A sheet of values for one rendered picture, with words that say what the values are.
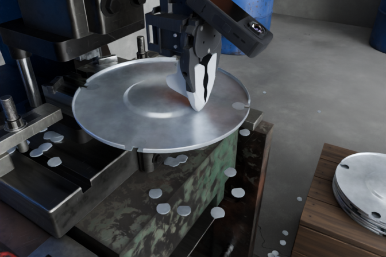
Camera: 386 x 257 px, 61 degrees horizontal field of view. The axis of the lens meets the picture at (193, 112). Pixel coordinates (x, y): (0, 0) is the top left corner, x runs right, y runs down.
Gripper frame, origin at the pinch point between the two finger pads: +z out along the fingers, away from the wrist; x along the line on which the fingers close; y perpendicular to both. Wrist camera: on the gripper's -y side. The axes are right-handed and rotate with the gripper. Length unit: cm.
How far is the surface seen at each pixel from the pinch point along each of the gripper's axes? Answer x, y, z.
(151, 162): 4.2, 7.8, 12.3
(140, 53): -15.3, 25.4, 2.3
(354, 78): -201, -8, 80
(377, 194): -41, -31, 40
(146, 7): -155, 141, 39
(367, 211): -34, -29, 40
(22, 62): 8.8, 31.1, -3.1
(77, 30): 7.0, 17.3, -10.8
